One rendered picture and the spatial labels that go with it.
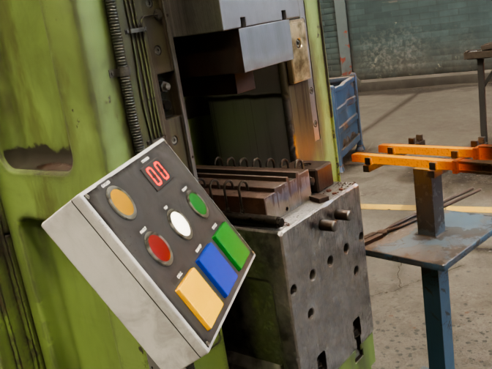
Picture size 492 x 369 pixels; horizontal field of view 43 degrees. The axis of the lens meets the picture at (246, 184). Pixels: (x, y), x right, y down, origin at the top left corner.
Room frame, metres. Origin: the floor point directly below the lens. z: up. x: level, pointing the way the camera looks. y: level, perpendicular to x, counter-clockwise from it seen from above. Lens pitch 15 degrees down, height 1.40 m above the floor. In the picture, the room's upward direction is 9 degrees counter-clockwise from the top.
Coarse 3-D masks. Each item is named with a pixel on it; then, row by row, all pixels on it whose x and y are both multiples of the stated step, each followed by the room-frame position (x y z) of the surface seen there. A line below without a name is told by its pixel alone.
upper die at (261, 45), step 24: (264, 24) 1.45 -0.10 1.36; (288, 24) 1.53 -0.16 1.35; (192, 48) 1.47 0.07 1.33; (216, 48) 1.42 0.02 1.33; (240, 48) 1.38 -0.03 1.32; (264, 48) 1.44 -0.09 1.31; (288, 48) 1.52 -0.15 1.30; (192, 72) 1.48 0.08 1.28; (216, 72) 1.43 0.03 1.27; (240, 72) 1.39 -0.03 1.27
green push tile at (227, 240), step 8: (224, 224) 1.06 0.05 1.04; (216, 232) 1.02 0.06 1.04; (224, 232) 1.04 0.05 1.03; (232, 232) 1.06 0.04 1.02; (216, 240) 1.00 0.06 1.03; (224, 240) 1.01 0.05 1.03; (232, 240) 1.04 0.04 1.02; (240, 240) 1.06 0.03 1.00; (224, 248) 1.00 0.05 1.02; (232, 248) 1.02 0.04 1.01; (240, 248) 1.04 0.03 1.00; (232, 256) 1.00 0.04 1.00; (240, 256) 1.02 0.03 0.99; (240, 264) 1.00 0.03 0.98
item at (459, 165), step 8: (360, 152) 1.84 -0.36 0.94; (352, 160) 1.83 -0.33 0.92; (360, 160) 1.81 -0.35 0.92; (376, 160) 1.76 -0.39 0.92; (384, 160) 1.74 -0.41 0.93; (392, 160) 1.72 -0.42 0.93; (400, 160) 1.70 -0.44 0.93; (408, 160) 1.68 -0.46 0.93; (416, 160) 1.66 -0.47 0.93; (424, 160) 1.64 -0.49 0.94; (432, 160) 1.62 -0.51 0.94; (440, 160) 1.61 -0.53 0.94; (448, 160) 1.60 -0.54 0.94; (456, 160) 1.57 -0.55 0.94; (464, 160) 1.56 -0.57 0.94; (472, 160) 1.55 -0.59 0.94; (480, 160) 1.54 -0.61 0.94; (488, 160) 1.53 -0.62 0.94; (440, 168) 1.61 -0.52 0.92; (448, 168) 1.59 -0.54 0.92; (456, 168) 1.56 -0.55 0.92; (464, 168) 1.56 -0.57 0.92; (472, 168) 1.55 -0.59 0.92; (480, 168) 1.53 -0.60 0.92; (488, 168) 1.51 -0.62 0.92
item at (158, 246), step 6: (150, 240) 0.85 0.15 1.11; (156, 240) 0.86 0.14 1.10; (162, 240) 0.87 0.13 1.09; (150, 246) 0.84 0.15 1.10; (156, 246) 0.85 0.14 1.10; (162, 246) 0.86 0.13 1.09; (156, 252) 0.84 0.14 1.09; (162, 252) 0.85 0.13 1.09; (168, 252) 0.86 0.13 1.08; (162, 258) 0.84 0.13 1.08; (168, 258) 0.85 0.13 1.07
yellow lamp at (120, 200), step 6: (114, 192) 0.86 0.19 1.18; (120, 192) 0.88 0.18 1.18; (114, 198) 0.85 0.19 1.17; (120, 198) 0.86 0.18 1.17; (126, 198) 0.87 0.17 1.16; (114, 204) 0.84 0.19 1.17; (120, 204) 0.85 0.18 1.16; (126, 204) 0.86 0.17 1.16; (132, 204) 0.88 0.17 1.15; (120, 210) 0.84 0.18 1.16; (126, 210) 0.85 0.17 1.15; (132, 210) 0.87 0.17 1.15
